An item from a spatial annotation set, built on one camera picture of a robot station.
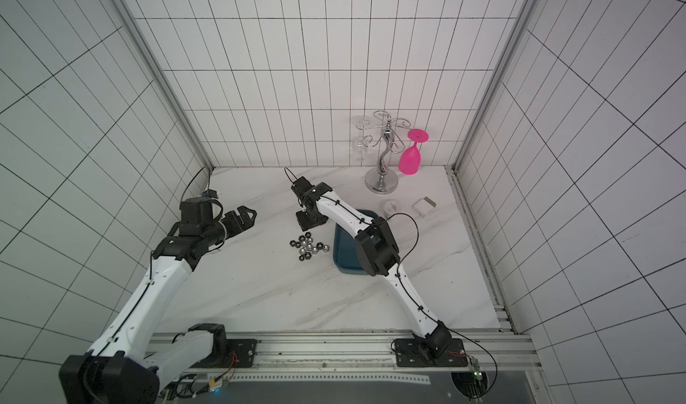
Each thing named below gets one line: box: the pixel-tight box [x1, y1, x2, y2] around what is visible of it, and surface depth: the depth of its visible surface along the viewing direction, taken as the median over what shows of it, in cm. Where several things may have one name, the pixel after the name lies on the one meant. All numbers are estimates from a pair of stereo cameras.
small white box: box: [411, 196, 437, 219], surface depth 108 cm
